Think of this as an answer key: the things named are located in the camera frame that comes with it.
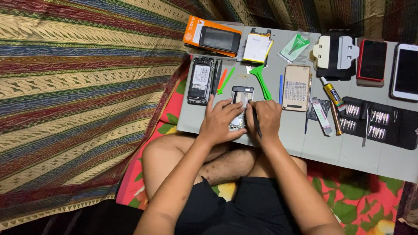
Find person's right hand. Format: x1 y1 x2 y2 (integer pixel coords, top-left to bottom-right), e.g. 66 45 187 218
245 99 283 147

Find person's left hand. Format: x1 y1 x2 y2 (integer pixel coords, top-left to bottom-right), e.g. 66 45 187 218
199 95 248 147

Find black pry tool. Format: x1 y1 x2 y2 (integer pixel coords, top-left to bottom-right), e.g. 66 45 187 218
249 100 263 139

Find silver phone frame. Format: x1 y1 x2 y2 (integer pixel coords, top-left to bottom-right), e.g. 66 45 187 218
229 86 255 131

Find person's right leg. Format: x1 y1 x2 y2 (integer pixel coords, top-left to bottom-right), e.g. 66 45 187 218
198 146 308 186

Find person's leg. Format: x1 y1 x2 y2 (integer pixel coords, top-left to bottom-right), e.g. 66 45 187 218
198 146 308 186
142 133 233 200

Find wide green plastic pry tool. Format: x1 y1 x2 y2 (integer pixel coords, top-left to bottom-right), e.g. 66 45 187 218
249 64 273 101

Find gold phone back cover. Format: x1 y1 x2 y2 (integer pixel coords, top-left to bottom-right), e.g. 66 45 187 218
282 65 312 112

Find orange pry stick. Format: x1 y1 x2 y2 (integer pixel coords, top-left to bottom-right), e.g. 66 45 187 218
217 68 228 92

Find thin green pry stick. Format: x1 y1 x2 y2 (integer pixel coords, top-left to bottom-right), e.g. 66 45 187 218
217 67 236 95

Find black phone without back cover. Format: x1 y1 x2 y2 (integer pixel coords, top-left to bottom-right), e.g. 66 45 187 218
187 57 215 106

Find black spudger stick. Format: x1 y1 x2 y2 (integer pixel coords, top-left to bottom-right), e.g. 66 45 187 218
214 59 223 96
211 60 219 97

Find white flat opening tool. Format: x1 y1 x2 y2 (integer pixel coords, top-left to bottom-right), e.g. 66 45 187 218
310 97 333 136

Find small black phone component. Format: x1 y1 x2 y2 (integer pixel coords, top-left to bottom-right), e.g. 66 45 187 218
308 99 331 121

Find person's left leg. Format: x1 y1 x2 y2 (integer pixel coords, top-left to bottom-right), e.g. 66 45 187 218
142 133 233 200

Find grey work mat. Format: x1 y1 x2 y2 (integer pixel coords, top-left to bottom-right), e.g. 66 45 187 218
176 25 418 183

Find yellow black glue tube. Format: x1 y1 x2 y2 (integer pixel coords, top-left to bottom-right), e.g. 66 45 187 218
319 76 346 112

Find white phone battery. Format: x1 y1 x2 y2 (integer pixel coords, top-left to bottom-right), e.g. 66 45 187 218
243 32 274 64

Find green tool packet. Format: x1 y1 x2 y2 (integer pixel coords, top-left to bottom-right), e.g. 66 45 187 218
277 33 311 65

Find black smartphone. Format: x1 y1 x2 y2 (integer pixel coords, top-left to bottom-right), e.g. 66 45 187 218
199 25 241 53

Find black shorts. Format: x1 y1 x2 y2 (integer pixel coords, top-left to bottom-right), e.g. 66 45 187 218
174 176 302 235

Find black phone part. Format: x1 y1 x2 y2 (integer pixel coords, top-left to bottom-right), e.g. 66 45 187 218
249 28 272 37

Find black holder with cream clamps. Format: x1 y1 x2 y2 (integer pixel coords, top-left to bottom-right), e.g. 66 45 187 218
308 30 360 81

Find silver tweezers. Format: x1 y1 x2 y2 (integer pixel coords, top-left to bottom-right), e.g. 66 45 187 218
361 107 371 148

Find orange phone box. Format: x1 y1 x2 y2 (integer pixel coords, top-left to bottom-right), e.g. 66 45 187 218
183 15 242 59

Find set of silver screwdriver bits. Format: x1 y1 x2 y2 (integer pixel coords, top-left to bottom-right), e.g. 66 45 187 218
340 103 391 140

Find red floral cloth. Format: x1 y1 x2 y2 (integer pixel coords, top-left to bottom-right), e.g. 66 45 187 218
115 55 406 235

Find red smartphone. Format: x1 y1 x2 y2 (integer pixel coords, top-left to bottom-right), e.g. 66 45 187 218
356 39 388 87

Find black tool kit case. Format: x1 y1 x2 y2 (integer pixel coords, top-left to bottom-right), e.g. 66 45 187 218
337 96 418 151

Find striped woven cloth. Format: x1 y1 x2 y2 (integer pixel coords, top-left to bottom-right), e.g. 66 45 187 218
0 0 418 231

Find white smartphone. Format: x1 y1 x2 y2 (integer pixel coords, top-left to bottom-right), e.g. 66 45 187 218
391 43 418 101

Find gold screwdriver handle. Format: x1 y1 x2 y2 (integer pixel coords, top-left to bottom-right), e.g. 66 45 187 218
329 101 344 136

